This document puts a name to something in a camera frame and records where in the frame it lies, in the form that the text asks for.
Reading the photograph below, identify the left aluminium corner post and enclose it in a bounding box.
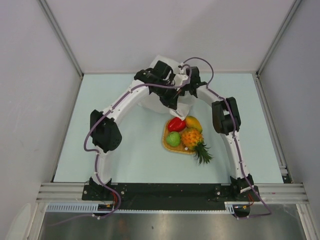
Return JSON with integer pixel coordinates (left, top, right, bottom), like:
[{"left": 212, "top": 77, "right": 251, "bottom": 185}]
[{"left": 37, "top": 0, "right": 84, "bottom": 80}]

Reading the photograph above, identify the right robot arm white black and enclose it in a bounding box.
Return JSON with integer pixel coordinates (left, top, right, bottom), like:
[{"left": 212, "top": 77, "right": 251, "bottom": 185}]
[{"left": 185, "top": 67, "right": 254, "bottom": 201}]

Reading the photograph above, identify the woven bamboo tray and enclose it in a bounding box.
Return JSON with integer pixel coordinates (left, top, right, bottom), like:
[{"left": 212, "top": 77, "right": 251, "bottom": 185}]
[{"left": 162, "top": 120, "right": 194, "bottom": 154}]

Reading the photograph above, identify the fake green fruit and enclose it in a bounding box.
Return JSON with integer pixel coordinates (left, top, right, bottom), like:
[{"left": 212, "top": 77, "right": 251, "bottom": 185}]
[{"left": 166, "top": 131, "right": 181, "bottom": 147}]

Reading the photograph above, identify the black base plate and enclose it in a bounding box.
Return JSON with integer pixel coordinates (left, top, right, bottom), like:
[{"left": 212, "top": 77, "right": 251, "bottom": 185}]
[{"left": 81, "top": 182, "right": 261, "bottom": 211}]

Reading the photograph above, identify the right aluminium side rail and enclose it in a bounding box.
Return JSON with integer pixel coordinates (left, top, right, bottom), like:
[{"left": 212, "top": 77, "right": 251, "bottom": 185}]
[{"left": 254, "top": 73, "right": 293, "bottom": 184}]

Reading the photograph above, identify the fake red bell pepper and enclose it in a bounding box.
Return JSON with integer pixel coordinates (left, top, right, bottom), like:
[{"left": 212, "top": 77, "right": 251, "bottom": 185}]
[{"left": 167, "top": 117, "right": 187, "bottom": 132}]

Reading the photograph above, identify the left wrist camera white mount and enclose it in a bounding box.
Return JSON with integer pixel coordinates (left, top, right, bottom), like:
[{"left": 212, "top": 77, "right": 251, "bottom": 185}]
[{"left": 173, "top": 74, "right": 189, "bottom": 88}]

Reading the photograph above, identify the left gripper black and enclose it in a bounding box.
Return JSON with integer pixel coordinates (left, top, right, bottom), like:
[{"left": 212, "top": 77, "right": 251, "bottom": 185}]
[{"left": 153, "top": 82, "right": 182, "bottom": 111}]

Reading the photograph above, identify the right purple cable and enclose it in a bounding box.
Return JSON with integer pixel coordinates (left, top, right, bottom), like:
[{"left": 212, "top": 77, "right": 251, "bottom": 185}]
[{"left": 179, "top": 57, "right": 273, "bottom": 220}]

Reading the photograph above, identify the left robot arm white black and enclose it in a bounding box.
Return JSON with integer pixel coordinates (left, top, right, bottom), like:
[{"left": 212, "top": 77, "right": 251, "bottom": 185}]
[{"left": 83, "top": 60, "right": 190, "bottom": 200}]

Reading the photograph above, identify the right aluminium corner post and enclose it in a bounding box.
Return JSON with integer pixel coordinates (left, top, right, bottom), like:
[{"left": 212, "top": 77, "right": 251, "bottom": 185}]
[{"left": 255, "top": 0, "right": 304, "bottom": 77}]

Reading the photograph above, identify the white slotted cable duct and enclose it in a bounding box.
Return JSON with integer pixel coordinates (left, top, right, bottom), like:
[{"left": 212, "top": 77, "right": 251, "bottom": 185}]
[{"left": 46, "top": 202, "right": 250, "bottom": 214}]

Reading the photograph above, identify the fake pineapple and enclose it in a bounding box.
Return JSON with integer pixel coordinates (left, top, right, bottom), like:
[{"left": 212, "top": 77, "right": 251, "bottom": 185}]
[{"left": 181, "top": 128, "right": 213, "bottom": 165}]

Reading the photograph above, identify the aluminium corner post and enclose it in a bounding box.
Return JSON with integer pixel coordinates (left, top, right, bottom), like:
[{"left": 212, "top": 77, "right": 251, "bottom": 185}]
[
  {"left": 37, "top": 0, "right": 84, "bottom": 80},
  {"left": 255, "top": 0, "right": 304, "bottom": 77}
]

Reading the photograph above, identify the aluminium front rail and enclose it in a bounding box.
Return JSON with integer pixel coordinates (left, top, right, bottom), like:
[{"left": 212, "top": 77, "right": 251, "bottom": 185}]
[{"left": 37, "top": 182, "right": 309, "bottom": 204}]

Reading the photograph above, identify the fake mango yellow green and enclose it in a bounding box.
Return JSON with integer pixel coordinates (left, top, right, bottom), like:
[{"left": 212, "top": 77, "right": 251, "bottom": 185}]
[{"left": 184, "top": 115, "right": 203, "bottom": 133}]

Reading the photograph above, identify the white plastic bag lemon print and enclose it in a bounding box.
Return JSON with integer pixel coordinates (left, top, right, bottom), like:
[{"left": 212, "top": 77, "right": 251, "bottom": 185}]
[{"left": 138, "top": 55, "right": 196, "bottom": 120}]

